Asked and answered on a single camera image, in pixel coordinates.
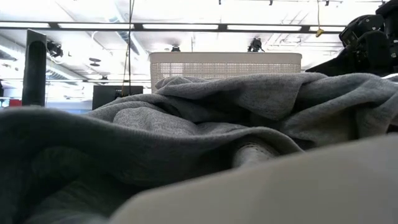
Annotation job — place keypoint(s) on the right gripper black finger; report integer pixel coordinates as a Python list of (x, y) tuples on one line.
[(331, 67)]

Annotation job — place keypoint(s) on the grey hooded sweatshirt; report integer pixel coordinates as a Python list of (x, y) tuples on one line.
[(186, 130)]

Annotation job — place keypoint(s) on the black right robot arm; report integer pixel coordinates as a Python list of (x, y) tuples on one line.
[(389, 8)]

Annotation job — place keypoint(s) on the yellow hanging tag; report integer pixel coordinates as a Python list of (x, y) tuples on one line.
[(319, 31)]

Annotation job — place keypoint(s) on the white woven laundry basket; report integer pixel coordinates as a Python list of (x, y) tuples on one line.
[(224, 62)]

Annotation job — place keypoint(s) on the cream cloth garment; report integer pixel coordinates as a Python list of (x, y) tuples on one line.
[(280, 193)]

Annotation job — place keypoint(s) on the black monitor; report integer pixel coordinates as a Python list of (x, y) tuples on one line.
[(105, 96)]

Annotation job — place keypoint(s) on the red box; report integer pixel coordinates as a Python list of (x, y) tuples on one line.
[(15, 103)]

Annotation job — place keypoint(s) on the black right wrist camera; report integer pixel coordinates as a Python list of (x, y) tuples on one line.
[(360, 28)]

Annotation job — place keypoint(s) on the black ceiling camera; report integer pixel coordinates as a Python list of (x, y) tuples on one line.
[(55, 49), (175, 48), (255, 45)]

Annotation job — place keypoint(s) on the black overhead frame bar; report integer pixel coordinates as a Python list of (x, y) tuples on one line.
[(222, 27)]

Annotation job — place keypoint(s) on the black frame post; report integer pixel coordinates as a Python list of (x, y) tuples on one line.
[(34, 68)]

